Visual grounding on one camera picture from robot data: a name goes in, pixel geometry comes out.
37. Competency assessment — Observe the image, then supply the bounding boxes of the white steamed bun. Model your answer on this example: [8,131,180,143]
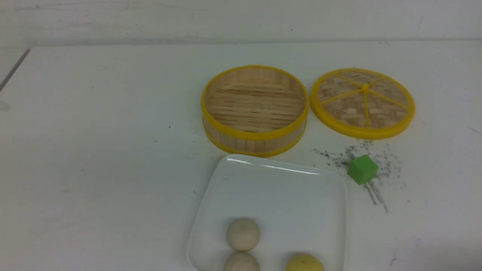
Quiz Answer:
[224,252,261,271]
[227,218,261,251]

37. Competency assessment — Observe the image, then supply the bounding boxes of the white steamed bun front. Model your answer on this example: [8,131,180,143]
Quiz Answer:
[224,252,261,271]

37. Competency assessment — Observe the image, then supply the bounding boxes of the yellow steamed bun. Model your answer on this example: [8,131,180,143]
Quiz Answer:
[285,254,325,271]

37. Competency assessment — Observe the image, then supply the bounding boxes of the white square plate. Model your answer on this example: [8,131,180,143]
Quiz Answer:
[186,154,348,271]

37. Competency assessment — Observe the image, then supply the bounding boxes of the yellow rimmed bamboo steamer basket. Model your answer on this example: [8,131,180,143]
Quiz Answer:
[200,65,310,157]

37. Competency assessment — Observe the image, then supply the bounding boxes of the yellow rimmed bamboo steamer lid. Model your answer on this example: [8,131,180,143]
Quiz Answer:
[310,67,416,140]

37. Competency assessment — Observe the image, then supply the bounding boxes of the green cube block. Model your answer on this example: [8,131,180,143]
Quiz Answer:
[347,155,379,185]

